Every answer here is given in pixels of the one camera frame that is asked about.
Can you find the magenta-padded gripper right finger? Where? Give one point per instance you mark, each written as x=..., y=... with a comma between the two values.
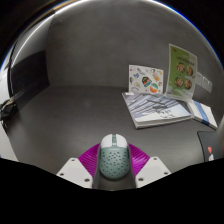
x=151, y=170

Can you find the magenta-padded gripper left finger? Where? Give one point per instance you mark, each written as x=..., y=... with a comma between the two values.
x=76, y=170

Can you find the green and white computer mouse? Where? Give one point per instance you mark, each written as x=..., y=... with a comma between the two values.
x=114, y=160

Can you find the black mouse pad with heart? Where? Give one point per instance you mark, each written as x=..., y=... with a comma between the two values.
x=210, y=141

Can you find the large grey-white picture book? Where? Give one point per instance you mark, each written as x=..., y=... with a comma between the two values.
x=153, y=109

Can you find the white sticker sheet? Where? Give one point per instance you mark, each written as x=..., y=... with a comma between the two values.
x=145, y=78

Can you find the green printed standing sheet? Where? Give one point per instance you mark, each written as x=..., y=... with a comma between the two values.
x=182, y=71

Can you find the row of white wall plates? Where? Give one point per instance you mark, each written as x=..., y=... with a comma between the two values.
x=205, y=81

